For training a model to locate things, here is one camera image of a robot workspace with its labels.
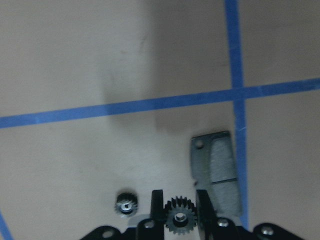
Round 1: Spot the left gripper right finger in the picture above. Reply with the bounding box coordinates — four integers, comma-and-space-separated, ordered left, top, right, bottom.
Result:
196, 189, 240, 240

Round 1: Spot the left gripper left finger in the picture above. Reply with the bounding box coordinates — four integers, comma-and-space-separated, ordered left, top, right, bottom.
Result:
136, 189, 166, 240

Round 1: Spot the small black bearing gear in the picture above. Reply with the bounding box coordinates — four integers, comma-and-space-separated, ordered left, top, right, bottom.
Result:
164, 196, 197, 235

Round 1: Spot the black brake pad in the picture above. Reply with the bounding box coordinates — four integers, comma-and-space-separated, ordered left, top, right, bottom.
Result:
190, 131, 243, 217

